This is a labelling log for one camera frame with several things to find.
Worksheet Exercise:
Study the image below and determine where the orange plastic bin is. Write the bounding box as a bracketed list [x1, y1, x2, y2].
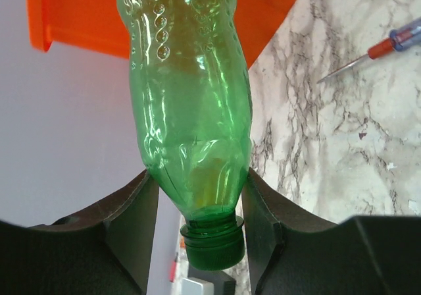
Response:
[26, 0, 296, 66]

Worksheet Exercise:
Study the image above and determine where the green plastic bottle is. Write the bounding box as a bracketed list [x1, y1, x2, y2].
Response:
[116, 0, 252, 271]

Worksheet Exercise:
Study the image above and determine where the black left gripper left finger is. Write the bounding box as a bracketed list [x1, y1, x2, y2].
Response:
[1, 171, 159, 294]

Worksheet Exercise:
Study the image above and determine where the red blue screwdriver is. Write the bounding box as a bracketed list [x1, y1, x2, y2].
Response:
[317, 18, 420, 84]

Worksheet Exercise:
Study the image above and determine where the white box device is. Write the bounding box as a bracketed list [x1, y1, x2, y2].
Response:
[180, 277, 214, 295]

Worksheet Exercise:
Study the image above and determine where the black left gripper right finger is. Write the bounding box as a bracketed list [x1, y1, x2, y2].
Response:
[241, 171, 420, 294]

